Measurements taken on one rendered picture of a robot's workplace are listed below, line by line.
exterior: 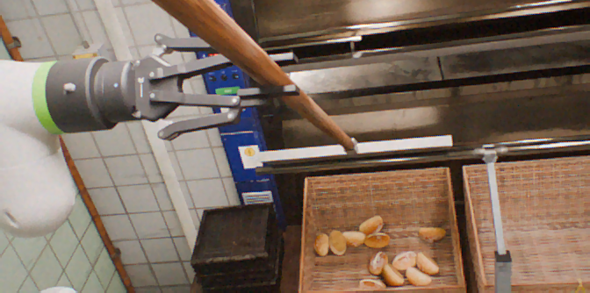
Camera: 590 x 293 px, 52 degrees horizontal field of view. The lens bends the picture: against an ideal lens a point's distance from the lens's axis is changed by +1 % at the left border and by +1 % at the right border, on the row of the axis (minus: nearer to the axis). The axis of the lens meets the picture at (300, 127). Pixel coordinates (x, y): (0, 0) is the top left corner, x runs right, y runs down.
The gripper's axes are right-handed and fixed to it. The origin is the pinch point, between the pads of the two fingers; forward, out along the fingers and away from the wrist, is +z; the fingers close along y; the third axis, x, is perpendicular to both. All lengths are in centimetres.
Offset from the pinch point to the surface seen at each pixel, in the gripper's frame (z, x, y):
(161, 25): -63, -120, -49
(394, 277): 8, -151, 43
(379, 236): 3, -167, 29
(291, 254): -33, -170, 35
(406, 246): 13, -169, 34
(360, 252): -5, -168, 35
